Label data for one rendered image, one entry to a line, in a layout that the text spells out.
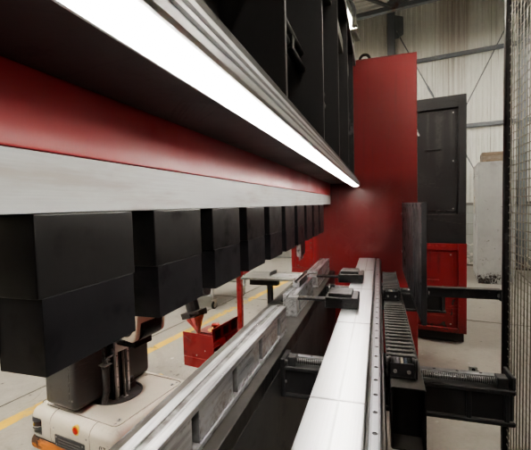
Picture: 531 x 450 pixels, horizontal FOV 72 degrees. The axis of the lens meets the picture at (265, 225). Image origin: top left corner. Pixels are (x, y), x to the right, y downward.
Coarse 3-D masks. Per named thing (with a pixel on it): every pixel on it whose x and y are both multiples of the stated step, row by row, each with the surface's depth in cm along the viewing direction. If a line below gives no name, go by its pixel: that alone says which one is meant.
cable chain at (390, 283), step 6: (384, 276) 151; (390, 276) 151; (396, 276) 150; (384, 282) 139; (390, 282) 140; (396, 282) 139; (384, 288) 130; (390, 288) 130; (396, 288) 129; (384, 294) 128; (390, 294) 128; (396, 294) 127; (390, 300) 128; (396, 300) 127
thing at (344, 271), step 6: (342, 270) 170; (348, 270) 170; (354, 270) 169; (312, 276) 174; (318, 276) 174; (324, 276) 173; (330, 276) 172; (336, 276) 171; (342, 276) 166; (348, 276) 165; (354, 276) 164; (360, 276) 164; (348, 282) 165; (354, 282) 164; (360, 282) 164
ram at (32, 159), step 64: (0, 64) 33; (0, 128) 32; (64, 128) 39; (128, 128) 49; (0, 192) 32; (64, 192) 39; (128, 192) 49; (192, 192) 66; (256, 192) 100; (320, 192) 211
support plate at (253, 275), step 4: (252, 272) 188; (256, 272) 188; (260, 272) 188; (264, 272) 187; (268, 272) 187; (280, 272) 186; (288, 272) 186; (292, 272) 185; (296, 272) 185; (300, 272) 185; (244, 276) 179; (248, 276) 179; (252, 276) 179; (256, 276) 178; (260, 276) 178; (264, 276) 178; (268, 276) 178; (276, 280) 171; (280, 280) 171; (284, 280) 170; (288, 280) 169; (292, 280) 169
